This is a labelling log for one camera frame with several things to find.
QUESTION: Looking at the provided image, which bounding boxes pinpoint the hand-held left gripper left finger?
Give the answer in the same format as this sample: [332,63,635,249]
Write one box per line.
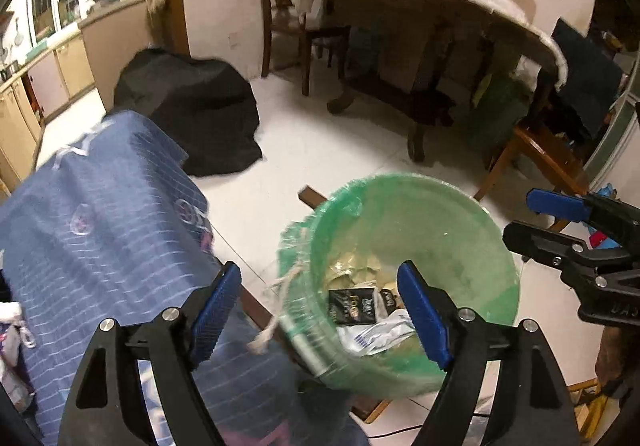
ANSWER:
[57,261,243,446]

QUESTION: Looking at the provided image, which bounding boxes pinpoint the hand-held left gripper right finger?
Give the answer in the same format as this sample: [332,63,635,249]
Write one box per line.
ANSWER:
[396,261,583,446]

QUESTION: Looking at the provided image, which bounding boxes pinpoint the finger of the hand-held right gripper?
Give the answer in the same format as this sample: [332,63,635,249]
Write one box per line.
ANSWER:
[502,221,608,287]
[526,188,640,247]

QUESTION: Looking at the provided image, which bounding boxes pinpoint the green lined trash bin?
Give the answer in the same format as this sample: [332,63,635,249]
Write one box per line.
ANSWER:
[276,173,523,399]

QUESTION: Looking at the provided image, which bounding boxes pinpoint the person's right forearm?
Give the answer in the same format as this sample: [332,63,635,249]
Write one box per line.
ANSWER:
[596,325,640,394]

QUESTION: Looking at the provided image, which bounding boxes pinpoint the orange wooden chair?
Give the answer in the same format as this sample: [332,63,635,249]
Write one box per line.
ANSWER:
[472,120,601,233]

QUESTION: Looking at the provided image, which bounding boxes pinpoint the black packet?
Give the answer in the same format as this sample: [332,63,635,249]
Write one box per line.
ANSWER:
[327,286,379,327]

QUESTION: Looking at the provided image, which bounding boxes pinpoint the crumpled brown paper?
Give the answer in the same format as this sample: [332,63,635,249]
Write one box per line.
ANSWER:
[324,250,402,293]

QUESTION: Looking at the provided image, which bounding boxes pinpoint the green plastic bag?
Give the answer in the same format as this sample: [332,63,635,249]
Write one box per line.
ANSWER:
[469,70,532,153]

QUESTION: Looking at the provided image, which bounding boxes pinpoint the blue striped tablecloth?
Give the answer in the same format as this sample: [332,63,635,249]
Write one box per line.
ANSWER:
[0,110,371,446]

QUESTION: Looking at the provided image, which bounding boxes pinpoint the black cloth cover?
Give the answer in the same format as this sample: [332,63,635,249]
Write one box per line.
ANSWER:
[114,48,264,177]

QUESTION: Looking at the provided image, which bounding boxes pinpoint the white packets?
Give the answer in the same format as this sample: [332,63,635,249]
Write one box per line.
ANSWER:
[0,301,37,413]

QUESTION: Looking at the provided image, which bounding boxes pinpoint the beige kitchen counter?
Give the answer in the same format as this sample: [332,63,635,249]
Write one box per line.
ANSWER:
[0,0,152,179]

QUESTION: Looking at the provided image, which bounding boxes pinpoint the white rope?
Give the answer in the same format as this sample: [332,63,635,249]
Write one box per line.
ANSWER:
[247,260,312,355]

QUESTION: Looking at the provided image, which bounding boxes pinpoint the black cable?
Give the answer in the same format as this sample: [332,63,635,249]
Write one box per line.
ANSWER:
[369,408,493,440]

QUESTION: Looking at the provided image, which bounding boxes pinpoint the yellow wooden frame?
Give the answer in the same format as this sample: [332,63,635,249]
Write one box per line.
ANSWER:
[572,378,618,429]

